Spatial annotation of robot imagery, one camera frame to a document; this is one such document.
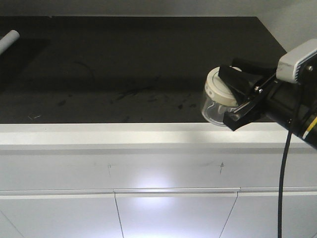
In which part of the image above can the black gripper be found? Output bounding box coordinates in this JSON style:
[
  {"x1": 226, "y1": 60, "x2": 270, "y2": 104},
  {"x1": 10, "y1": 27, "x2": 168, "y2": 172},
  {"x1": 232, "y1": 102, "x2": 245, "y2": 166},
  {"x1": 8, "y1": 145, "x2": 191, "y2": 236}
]
[{"x1": 218, "y1": 58, "x2": 303, "y2": 131}]

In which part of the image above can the glass jar with cream lid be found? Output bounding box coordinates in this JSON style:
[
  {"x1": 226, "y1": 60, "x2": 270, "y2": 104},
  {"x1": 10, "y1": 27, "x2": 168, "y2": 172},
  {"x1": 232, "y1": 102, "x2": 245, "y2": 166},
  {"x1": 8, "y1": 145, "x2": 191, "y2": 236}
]
[{"x1": 201, "y1": 67, "x2": 238, "y2": 126}]

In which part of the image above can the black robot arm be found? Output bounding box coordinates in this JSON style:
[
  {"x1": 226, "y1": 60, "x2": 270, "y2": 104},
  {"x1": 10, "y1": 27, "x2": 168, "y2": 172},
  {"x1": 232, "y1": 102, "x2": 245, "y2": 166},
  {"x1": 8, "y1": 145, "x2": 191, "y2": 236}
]
[{"x1": 218, "y1": 56, "x2": 317, "y2": 148}]

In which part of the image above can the white base cabinet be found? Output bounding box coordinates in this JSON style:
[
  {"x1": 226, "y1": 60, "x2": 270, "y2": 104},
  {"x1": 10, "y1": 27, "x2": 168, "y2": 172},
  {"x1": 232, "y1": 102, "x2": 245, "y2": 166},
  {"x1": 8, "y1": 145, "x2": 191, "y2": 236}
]
[{"x1": 0, "y1": 122, "x2": 317, "y2": 238}]

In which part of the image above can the black sink in hood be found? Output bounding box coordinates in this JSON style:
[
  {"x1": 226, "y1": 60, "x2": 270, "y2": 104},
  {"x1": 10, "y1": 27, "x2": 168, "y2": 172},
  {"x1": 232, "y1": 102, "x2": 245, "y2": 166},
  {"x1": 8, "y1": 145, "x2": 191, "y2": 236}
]
[{"x1": 0, "y1": 38, "x2": 50, "y2": 83}]

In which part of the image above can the grey plastic pipe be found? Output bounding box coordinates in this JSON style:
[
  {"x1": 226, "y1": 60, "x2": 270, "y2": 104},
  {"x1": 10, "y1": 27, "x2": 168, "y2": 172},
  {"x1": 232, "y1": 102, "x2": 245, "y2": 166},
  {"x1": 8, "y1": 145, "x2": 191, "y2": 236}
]
[{"x1": 0, "y1": 30, "x2": 20, "y2": 55}]

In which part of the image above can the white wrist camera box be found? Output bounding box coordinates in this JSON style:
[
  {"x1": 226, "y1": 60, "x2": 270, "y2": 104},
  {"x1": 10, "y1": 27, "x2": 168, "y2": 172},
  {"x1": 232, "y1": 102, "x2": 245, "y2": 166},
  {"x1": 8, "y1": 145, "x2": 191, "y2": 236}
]
[{"x1": 276, "y1": 39, "x2": 317, "y2": 83}]

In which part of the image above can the black camera cable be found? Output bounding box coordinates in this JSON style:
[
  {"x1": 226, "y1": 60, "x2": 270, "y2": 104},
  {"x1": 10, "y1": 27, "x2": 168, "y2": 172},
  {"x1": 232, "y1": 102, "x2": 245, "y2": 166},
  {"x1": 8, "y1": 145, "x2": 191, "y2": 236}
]
[{"x1": 276, "y1": 129, "x2": 292, "y2": 238}]

